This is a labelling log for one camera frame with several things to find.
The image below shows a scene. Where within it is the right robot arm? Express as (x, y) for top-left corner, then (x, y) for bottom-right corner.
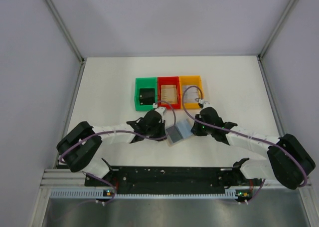
(191, 106), (316, 190)

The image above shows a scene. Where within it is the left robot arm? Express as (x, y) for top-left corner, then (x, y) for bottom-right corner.
(57, 107), (166, 178)

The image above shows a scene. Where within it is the silver cards stack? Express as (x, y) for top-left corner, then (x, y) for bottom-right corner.
(184, 88), (200, 104)

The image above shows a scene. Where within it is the black cards stack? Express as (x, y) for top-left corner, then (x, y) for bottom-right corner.
(139, 88), (156, 105)

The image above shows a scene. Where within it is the yellow plastic bin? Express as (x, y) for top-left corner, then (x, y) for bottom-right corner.
(179, 76), (204, 109)

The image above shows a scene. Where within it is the green plastic bin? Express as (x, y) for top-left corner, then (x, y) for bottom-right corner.
(134, 77), (158, 112)

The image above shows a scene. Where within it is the red plastic bin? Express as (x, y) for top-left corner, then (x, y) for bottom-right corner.
(157, 76), (181, 110)

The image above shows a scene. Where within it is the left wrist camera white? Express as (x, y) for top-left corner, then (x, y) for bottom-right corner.
(153, 103), (167, 117)

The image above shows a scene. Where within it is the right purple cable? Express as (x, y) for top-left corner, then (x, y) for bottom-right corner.
(181, 86), (309, 205)

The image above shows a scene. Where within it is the purple cable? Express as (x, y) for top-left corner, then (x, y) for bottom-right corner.
(181, 86), (309, 205)
(58, 100), (176, 208)

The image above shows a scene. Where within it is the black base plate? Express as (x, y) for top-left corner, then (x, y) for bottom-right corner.
(84, 165), (262, 195)

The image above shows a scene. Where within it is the grey slotted cable duct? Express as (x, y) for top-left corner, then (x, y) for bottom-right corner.
(50, 188), (238, 200)

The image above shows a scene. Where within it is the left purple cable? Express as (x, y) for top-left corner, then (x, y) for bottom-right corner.
(58, 100), (176, 208)

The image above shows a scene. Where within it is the right aluminium frame post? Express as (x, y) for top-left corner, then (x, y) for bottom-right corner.
(258, 0), (299, 61)

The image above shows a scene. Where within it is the aluminium frame post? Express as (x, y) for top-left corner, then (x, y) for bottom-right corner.
(258, 0), (299, 61)
(44, 0), (85, 63)

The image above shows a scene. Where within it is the left aluminium frame post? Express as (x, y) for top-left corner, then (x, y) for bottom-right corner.
(44, 0), (85, 63)

